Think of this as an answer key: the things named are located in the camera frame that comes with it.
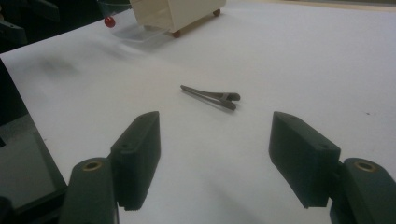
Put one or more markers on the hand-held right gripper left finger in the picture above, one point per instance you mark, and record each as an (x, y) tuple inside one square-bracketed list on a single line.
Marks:
[(135, 161)]

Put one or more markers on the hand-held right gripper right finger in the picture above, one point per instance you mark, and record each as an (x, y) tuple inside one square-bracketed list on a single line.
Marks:
[(303, 158)]

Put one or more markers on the dark grey hair clip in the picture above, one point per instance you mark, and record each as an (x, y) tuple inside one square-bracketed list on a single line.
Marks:
[(214, 97)]

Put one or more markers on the cream storage box with wheels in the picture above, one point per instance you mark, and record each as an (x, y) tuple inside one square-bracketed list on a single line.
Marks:
[(177, 12)]

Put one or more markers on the clear plastic tray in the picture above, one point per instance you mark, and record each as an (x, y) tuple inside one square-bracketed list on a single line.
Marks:
[(137, 32)]

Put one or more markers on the red ball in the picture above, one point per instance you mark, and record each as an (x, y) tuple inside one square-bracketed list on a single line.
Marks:
[(109, 22)]

